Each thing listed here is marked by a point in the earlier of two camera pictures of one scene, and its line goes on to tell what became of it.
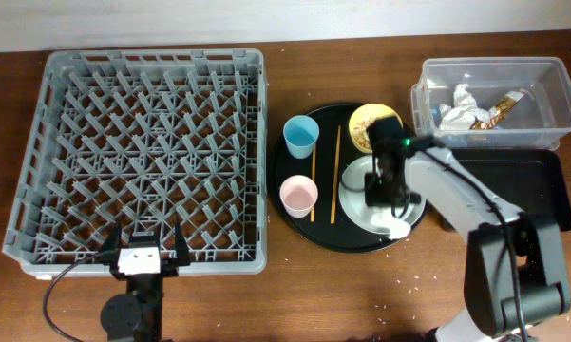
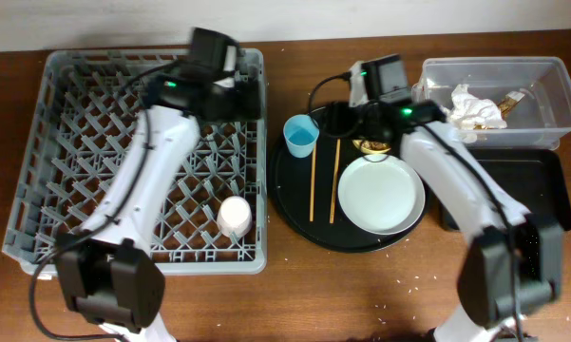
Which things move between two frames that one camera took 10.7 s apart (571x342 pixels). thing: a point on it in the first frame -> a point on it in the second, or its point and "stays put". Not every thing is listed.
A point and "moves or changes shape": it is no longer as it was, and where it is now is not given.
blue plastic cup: [300, 133] stays put
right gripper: [373, 198] -> [339, 113]
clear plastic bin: [511, 104] stays put
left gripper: [169, 267] -> [250, 104]
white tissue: [464, 112] moves or changes shape
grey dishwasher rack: [145, 138] stays put
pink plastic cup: [298, 194] -> [234, 217]
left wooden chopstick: [314, 177] stays put
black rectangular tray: [533, 180] stays put
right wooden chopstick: [335, 174] stays put
